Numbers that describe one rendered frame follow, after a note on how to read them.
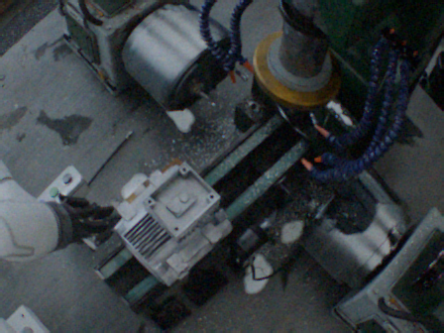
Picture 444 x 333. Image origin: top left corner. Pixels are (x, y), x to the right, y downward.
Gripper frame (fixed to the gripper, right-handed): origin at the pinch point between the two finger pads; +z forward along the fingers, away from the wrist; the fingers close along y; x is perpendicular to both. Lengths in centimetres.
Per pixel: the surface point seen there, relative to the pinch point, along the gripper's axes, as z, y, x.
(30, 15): 122, 162, 24
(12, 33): 115, 160, 37
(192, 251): 16.3, -13.9, -2.4
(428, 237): 27, -53, -40
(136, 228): 10.0, -3.3, 0.9
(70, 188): 9.1, 14.6, 7.4
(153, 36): 21.5, 28.1, -28.8
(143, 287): 22.0, -10.7, 17.0
